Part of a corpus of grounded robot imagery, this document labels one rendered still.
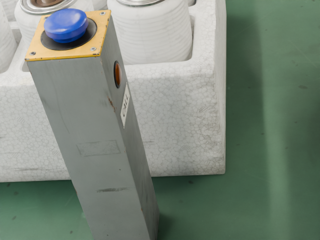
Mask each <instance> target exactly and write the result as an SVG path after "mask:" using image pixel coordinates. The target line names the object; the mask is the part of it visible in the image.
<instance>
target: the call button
mask: <svg viewBox="0 0 320 240"><path fill-rule="evenodd" d="M87 26H88V19H87V15H86V13H85V12H84V11H82V10H79V9H73V8H69V9H63V10H59V11H57V12H55V13H53V14H51V15H50V16H49V17H48V18H47V19H46V20H45V22H44V29H45V32H46V34H47V36H48V37H50V38H52V39H53V40H54V41H56V42H60V43H67V42H72V41H75V40H77V39H79V38H80V37H82V36H83V34H84V33H85V31H86V28H87Z"/></svg>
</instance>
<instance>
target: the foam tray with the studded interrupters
mask: <svg viewBox="0 0 320 240"><path fill-rule="evenodd" d="M188 9H189V16H190V25H191V32H192V39H193V51H192V58H191V59H190V60H187V61H180V62H166V63H152V64H138V65H124V68H125V71H126V75H127V80H128V84H129V88H130V92H131V97H132V101H133V105H134V109H135V113H136V117H137V121H138V125H139V129H140V134H141V138H142V142H143V146H144V150H145V154H146V158H147V162H148V166H149V170H150V175H151V177H162V176H188V175H214V174H224V173H225V158H226V20H227V13H226V3H225V0H196V4H195V5H194V6H191V7H188ZM9 25H10V28H11V30H12V33H13V36H14V38H15V41H16V43H17V46H18V48H17V50H16V52H15V55H14V57H13V59H12V62H11V64H10V67H9V69H8V70H7V71H6V72H4V73H1V74H0V182H19V181H45V180H71V178H70V175H69V173H68V170H67V167H66V165H65V162H64V160H63V157H62V154H61V152H60V149H59V147H58V144H57V141H56V139H55V136H54V134H53V131H52V128H51V126H50V123H49V120H48V118H47V115H46V112H45V110H44V107H43V105H42V102H41V100H40V97H39V94H38V92H37V89H36V86H35V84H34V81H33V78H32V76H31V73H30V70H29V68H28V65H27V62H26V61H25V60H24V58H25V56H26V53H27V51H28V50H27V48H26V45H25V42H24V40H23V37H22V34H21V31H20V29H19V26H18V23H17V22H16V21H12V22H9Z"/></svg>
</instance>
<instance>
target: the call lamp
mask: <svg viewBox="0 0 320 240"><path fill-rule="evenodd" d="M115 73H116V81H117V84H118V86H119V85H120V84H121V81H122V72H121V67H120V65H119V64H118V63H117V64H116V69H115Z"/></svg>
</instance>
